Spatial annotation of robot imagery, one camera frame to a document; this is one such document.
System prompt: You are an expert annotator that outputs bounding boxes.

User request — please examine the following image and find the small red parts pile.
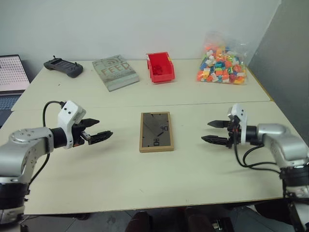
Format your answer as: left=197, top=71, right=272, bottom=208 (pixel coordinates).
left=152, top=64, right=165, bottom=76

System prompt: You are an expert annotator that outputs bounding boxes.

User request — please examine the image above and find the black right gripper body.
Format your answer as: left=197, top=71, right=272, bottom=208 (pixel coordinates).
left=226, top=117, right=241, bottom=149

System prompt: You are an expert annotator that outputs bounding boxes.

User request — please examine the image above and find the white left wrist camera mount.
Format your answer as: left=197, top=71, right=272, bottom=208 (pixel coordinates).
left=57, top=101, right=87, bottom=148

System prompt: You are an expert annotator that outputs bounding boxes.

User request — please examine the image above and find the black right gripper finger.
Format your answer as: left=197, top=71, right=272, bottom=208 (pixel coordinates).
left=207, top=120, right=229, bottom=129
left=201, top=135, right=230, bottom=145

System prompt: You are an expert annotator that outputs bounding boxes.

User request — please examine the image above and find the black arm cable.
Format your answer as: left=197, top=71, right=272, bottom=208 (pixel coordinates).
left=24, top=101, right=65, bottom=201
left=232, top=141, right=284, bottom=174

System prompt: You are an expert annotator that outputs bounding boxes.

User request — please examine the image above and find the laptop computer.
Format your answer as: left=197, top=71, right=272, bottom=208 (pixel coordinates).
left=0, top=54, right=31, bottom=129

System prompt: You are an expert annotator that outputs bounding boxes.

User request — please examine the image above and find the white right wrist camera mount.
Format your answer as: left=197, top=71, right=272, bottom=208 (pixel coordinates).
left=226, top=103, right=249, bottom=145

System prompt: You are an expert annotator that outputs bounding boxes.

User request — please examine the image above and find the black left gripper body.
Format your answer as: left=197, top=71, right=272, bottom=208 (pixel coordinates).
left=71, top=122, right=90, bottom=148

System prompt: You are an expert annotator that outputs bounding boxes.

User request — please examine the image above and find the red plastic storage bin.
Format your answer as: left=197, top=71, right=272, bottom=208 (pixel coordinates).
left=146, top=51, right=177, bottom=85

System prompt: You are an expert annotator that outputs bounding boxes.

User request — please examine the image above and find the dark grey handheld controller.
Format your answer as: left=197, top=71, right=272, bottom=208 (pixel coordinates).
left=43, top=56, right=84, bottom=79

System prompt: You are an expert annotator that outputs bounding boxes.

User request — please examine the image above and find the grey book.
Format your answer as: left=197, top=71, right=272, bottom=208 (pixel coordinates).
left=92, top=54, right=140, bottom=92

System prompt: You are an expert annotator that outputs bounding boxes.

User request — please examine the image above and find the black boxy object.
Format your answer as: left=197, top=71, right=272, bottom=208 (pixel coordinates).
left=211, top=217, right=234, bottom=232

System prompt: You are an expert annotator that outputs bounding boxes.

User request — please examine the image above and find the wooden framed picture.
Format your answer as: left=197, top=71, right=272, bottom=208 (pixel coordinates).
left=139, top=111, right=175, bottom=153

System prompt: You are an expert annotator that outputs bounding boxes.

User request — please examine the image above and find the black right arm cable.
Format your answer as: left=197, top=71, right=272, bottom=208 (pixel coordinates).
left=232, top=141, right=284, bottom=174

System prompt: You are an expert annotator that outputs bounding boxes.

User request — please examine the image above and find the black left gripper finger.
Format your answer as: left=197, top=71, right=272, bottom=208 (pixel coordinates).
left=87, top=130, right=114, bottom=145
left=81, top=118, right=100, bottom=129

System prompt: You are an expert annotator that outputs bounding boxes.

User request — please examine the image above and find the dark maroon rounded shape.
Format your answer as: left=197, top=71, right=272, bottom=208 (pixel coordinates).
left=125, top=210, right=154, bottom=232
left=184, top=207, right=214, bottom=232

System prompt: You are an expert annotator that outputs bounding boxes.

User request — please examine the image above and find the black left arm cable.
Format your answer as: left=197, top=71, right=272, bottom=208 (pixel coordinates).
left=24, top=101, right=65, bottom=201

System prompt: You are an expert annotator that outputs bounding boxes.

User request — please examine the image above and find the clear bag of colourful blocks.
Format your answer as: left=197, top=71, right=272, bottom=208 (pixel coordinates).
left=195, top=30, right=250, bottom=87

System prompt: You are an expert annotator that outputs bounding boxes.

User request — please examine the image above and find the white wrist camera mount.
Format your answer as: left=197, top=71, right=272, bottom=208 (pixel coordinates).
left=57, top=101, right=87, bottom=148
left=226, top=103, right=249, bottom=145

